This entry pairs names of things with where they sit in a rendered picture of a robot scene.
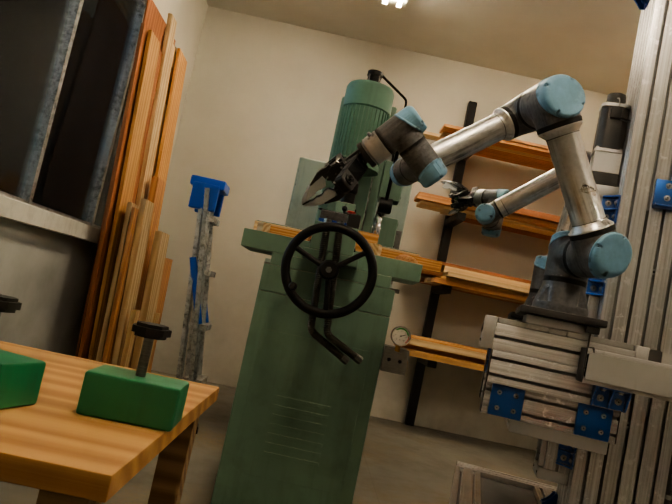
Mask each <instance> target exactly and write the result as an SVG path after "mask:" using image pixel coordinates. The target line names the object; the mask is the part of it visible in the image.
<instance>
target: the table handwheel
mask: <svg viewBox="0 0 672 504"><path fill-rule="evenodd" d="M326 231H332V232H338V233H342V234H344V235H347V236H348V237H350V238H352V239H353V240H354V241H355V242H356V243H357V244H358V245H359V246H360V247H361V249H362V250H363V251H362V252H360V253H358V254H356V255H354V256H352V257H350V258H347V259H345V260H343V261H341V262H338V263H336V262H335V261H333V260H325V261H323V262H322V261H320V260H318V259H317V258H315V257H314V256H312V255H311V254H309V253H308V252H306V251H305V250H304V249H302V248H301V247H299V245H300V244H301V243H302V242H303V241H304V240H305V239H307V238H308V237H310V236H312V235H314V234H316V233H320V232H326ZM295 251H297V252H298V253H300V254H301V255H303V256H304V257H306V258H307V259H309V260H310V261H311V262H313V263H314V264H316V265H317V266H318V267H319V274H320V276H321V277H322V278H323V279H325V293H324V304H323V309H320V308H317V307H314V306H312V305H310V304H308V303H307V302H305V301H304V300H303V299H302V298H301V297H300V296H299V295H298V294H297V292H296V291H295V290H290V289H289V287H288V285H289V283H290V282H291V277H290V264H291V259H292V257H293V254H294V252H295ZM364 256H366V259H367V264H368V277H367V281H366V284H365V287H364V289H363V291H362V292H361V294H360V295H359V296H358V297H357V298H356V299H355V300H354V301H353V302H351V303H350V304H348V305H346V306H344V307H341V308H338V309H329V296H330V287H331V280H333V279H335V278H336V277H337V276H338V274H339V268H341V267H343V266H345V265H347V264H349V263H351V262H353V261H355V260H358V259H360V258H362V257H364ZM281 280H282V284H283V287H284V290H285V292H286V294H287V295H288V297H289V298H290V300H291V301H292V302H293V303H294V304H295V305H296V306H297V307H298V308H299V309H300V310H302V311H303V312H305V313H307V314H309V315H311V316H314V317H318V318H323V319H335V318H340V317H344V316H347V315H349V314H351V313H353V312H355V311H356V310H358V309H359V308H360V307H361V306H362V305H363V304H364V303H365V302H366V301H367V300H368V298H369V297H370V295H371V294H372V292H373V289H374V287H375V284H376V280H377V261H376V257H375V254H374V251H373V249H372V247H371V246H370V244H369V243H368V241H367V240H366V239H365V238H364V237H363V236H362V235H361V234H360V233H359V232H358V231H356V230H355V229H353V228H351V227H349V226H347V225H344V224H340V223H335V222H323V223H318V224H314V225H311V226H309V227H307V228H305V229H303V230H302V231H300V232H299V233H298V234H297V235H296V236H295V237H294V238H293V239H292V240H291V241H290V243H289V244H288V246H287V247H286V249H285V252H284V254H283V257H282V261H281Z"/></svg>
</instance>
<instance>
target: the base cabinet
mask: <svg viewBox="0 0 672 504"><path fill-rule="evenodd" d="M308 319H309V314H307V313H305V312H303V311H302V310H300V309H299V308H298V307H297V306H296V305H295V304H294V303H293V302H292V301H291V300H290V298H289V297H288V296H286V295H282V294H277V293H272V292H268V291H263V290H258V292H257V297H256V301H255V306H254V310H253V315H252V319H251V324H250V328H249V333H248V337H247V342H246V346H245V351H244V355H243V360H242V364H241V369H240V373H239V378H238V382H237V387H236V391H235V396H234V400H233V405H232V409H231V414H230V418H229V423H228V427H227V432H226V436H225V441H224V445H223V450H222V454H221V459H220V463H219V468H218V472H217V476H216V481H215V485H214V490H213V494H212V499H211V503H210V504H352V502H353V497H354V492H355V487H356V482H357V477H358V472H359V467H360V462H361V458H362V453H363V448H364V443H365V438H366V433H367V428H368V423H369V418H370V413H371V408H372V404H373V399H374V394H375V389H376V384H377V379H378V374H379V369H380V364H381V359H382V354H383V350H384V345H385V340H386V335H387V330H388V325H389V320H390V318H389V317H385V316H380V315H376V314H371V313H366V312H361V311H357V310H356V311H355V312H353V313H351V314H349V315H347V316H344V317H340V318H335V319H332V320H331V321H332V322H331V323H332V324H331V332H332V334H333V335H334V336H336V338H338V339H339V340H341V342H343V343H344V344H346V345H347V346H348V347H349V348H351V349H352V350H354V352H356V353H358V354H359V355H360V356H362V357H363V361H362V362H361V363H360V364H357V363H356V362H354V361H353V360H352V358H350V357H349V356H348V357H349V358H350V361H349V362H348V363H347V364H346V365H344V364H343V363H342V362H341V361H339V359H338V358H337V357H335V356H334V355H333V354H332V353H331V352H329V351H328V350H327V349H326V348H324V347H323V345H321V344H320V343H318V341H316V340H315V339H313V337H311V335H310V333H309V332H308V331H309V330H308V327H307V326H308V321H309V320H308Z"/></svg>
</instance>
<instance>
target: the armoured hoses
mask: <svg viewBox="0 0 672 504"><path fill-rule="evenodd" d="M329 234H330V231H326V232H322V238H321V244H320V251H319V257H318V260H320V261H322V262H323V261H325V259H326V258H325V257H326V253H327V252H326V251H327V247H328V241H329ZM335 234H336V235H335V239H334V240H335V241H334V249H333V256H332V260H333V261H335V262H336V263H338V262H339V260H340V251H341V245H342V244H341V243H342V237H343V236H342V235H343V234H342V233H338V232H336V233H335ZM316 270H317V271H316V275H315V276H316V277H315V281H314V288H313V294H312V295H313V296H312V300H311V301H312V302H311V305H312V306H314V307H317V308H318V302H319V298H320V297H319V296H320V295H319V294H320V292H321V291H320V290H321V284H322V277H321V276H320V274H319V267H318V266H317V269H316ZM336 282H337V277H336V278H335V279H333V280H331V287H330V296H329V309H333V307H334V301H335V300H334V299H335V298H334V297H335V293H336V292H335V291H336V284H337V283H336ZM308 320H309V321H308V326H307V327H308V330H309V331H308V332H309V333H310V335H311V337H313V339H315V340H316V341H318V343H320V344H321V345H323V347H324V348H326V349H327V350H328V351H329V352H331V353H332V354H333V355H334V356H335V357H337V358H338V359H339V361H341V362H342V363H343V364H344V365H346V364H347V363H348V362H349V361H350V358H352V360H353V361H354V362H356V363H357V364H360V363H361V362H362V361H363V357H362V356H360V355H359V354H358V353H356V352H354V350H352V349H351V348H349V347H348V346H347V345H346V344H344V343H343V342H341V340H339V339H338V338H336V336H334V335H333V334H332V332H331V324H332V323H331V322H332V321H331V320H332V319H325V320H324V321H325V322H324V327H323V328H324V329H323V330H324V332H323V333H324V336H326V339H325V337H323V336H322V335H320V333H319V332H317V331H316V329H315V323H316V322H315V321H316V317H314V316H311V315H309V319H308ZM328 340H329V341H328ZM330 342H331V343H332V344H331V343H330ZM333 344H334V345H333ZM335 346H336V347H337V348H336V347H335ZM338 348H339V349H340V350H341V351H342V352H344V353H345V354H347V355H345V354H344V353H342V352H341V351H339V349H338ZM348 356H349V357H350V358H349V357H348Z"/></svg>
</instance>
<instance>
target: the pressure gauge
mask: <svg viewBox="0 0 672 504"><path fill-rule="evenodd" d="M408 334H409V335H408ZM400 335H401V336H402V337H400ZM403 335H405V336H403ZM410 339H411V333H410V331H409V330H408V329H407V328H406V327H403V326H398V327H395V328H394V329H393V330H392V332H391V340H392V342H393V343H394V344H395V345H396V346H395V351H397V352H400V347H401V346H405V345H407V344H408V343H409V342H410Z"/></svg>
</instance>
